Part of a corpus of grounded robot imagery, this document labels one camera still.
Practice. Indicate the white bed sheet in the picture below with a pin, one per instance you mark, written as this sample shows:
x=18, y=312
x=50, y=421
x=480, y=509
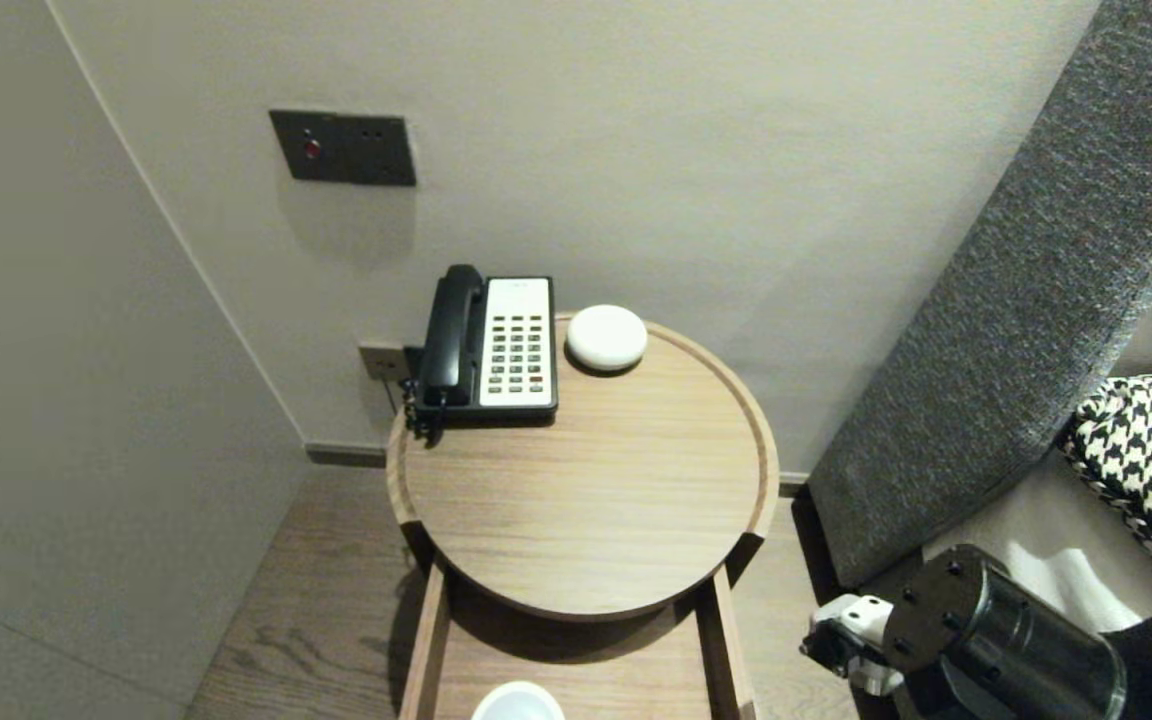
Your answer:
x=1056, y=540

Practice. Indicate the round wooden bedside table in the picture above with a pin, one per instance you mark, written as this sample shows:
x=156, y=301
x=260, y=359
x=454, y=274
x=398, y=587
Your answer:
x=556, y=500

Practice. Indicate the grey fabric bed base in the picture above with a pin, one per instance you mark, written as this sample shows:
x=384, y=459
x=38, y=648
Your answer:
x=886, y=585

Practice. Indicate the black white houndstooth pillow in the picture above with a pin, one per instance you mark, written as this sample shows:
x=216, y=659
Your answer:
x=1151, y=460

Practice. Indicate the grey wall socket plate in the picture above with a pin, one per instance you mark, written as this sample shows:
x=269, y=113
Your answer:
x=378, y=363

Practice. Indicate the grey fabric headboard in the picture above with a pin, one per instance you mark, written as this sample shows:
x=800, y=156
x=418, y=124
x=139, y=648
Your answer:
x=1016, y=300

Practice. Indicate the black white keypad telephone base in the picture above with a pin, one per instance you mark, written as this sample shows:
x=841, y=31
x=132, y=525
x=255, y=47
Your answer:
x=518, y=350

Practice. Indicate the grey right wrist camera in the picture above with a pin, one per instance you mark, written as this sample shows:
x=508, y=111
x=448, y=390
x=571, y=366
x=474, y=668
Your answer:
x=851, y=625

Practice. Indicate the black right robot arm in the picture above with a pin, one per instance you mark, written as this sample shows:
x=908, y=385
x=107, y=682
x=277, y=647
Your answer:
x=1016, y=640

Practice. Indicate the white pebble shaped puck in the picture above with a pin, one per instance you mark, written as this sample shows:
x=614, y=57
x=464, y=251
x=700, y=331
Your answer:
x=606, y=338

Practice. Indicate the dark wall switch panel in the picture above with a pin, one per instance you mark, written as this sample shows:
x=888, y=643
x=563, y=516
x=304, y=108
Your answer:
x=346, y=148

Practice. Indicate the white round lidded jar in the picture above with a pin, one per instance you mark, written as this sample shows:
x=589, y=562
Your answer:
x=518, y=704

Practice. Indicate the black telephone handset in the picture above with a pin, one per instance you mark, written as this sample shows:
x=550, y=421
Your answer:
x=451, y=335

